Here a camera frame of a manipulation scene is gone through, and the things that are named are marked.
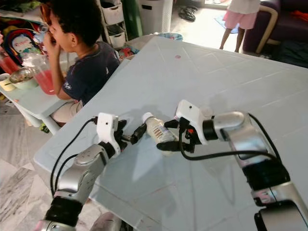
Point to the blue floor mat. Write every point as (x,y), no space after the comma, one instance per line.
(220,23)

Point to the black sandals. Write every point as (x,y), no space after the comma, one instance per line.
(187,13)

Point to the white bin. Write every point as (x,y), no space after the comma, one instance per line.
(156,14)

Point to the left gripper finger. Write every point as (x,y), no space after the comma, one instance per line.
(138,133)

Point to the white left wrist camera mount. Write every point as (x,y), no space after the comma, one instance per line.
(107,127)

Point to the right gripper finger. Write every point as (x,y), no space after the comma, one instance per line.
(168,146)
(171,123)

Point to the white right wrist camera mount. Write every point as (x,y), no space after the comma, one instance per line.
(190,114)

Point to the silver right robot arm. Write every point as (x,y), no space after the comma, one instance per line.
(236,127)

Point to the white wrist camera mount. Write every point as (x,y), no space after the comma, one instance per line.
(190,114)
(107,127)

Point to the cream cup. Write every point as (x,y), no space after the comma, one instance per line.
(7,84)

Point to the white plastic drawer unit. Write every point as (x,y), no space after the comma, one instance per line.
(113,14)

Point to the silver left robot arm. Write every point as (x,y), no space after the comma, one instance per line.
(84,173)

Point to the green bowl with food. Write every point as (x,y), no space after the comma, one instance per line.
(23,79)

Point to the cartoon print school bag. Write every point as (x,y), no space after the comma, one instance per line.
(21,43)

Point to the red drink container pink lid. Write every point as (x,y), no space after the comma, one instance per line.
(8,63)

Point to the round blue patterned plate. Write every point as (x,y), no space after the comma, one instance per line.
(171,36)

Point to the child in pink skirt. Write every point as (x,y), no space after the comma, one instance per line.
(240,19)

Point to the small light blue table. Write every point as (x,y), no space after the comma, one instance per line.
(29,101)

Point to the white cap drink bottle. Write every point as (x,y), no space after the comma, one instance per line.
(159,129)

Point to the green cylinder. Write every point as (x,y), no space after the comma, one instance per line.
(131,19)

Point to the purple armchair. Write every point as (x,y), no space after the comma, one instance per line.
(288,24)

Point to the grey robot left leg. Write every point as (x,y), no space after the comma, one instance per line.
(109,222)

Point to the clear pitcher red juice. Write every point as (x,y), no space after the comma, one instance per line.
(45,82)

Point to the boy in navy shirt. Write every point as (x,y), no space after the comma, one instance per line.
(91,72)

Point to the dark cloth bag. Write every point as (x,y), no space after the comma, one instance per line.
(291,54)

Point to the small green toy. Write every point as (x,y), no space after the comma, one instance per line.
(45,128)

